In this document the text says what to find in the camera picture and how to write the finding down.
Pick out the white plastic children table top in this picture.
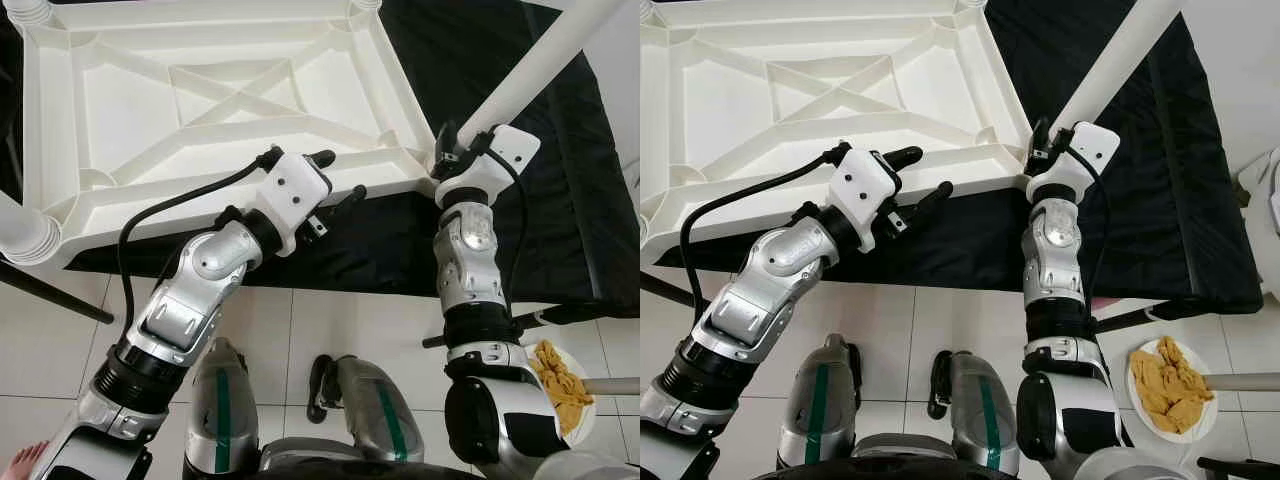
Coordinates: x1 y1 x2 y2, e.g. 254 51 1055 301
20 0 441 268
640 0 1036 273

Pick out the black table cloth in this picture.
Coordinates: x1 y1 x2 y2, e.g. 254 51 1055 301
0 0 641 319
640 0 1263 316

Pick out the black robot right foot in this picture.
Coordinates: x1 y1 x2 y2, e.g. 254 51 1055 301
307 353 339 422
928 349 957 417

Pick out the silver robot right leg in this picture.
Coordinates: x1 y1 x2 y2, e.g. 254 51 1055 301
333 354 425 465
945 350 1021 475

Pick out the yellow crumpled cloth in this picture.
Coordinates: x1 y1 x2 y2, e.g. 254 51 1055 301
1130 336 1215 434
527 340 593 433

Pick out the black robot torso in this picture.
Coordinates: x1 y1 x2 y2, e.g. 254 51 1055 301
745 437 1071 480
183 437 481 480

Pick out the white round plate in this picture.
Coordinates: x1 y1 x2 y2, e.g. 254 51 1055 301
1127 338 1219 444
525 340 598 446

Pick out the person's bare foot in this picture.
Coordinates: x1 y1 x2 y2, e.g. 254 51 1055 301
0 440 51 480

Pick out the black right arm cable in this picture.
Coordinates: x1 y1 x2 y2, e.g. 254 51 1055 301
1065 140 1136 446
480 140 531 306

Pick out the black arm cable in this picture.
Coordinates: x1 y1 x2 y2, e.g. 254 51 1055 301
480 140 531 306
680 142 853 333
117 145 286 348
1065 140 1136 446

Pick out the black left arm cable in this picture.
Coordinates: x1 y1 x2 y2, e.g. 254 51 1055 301
680 142 853 333
117 145 286 348

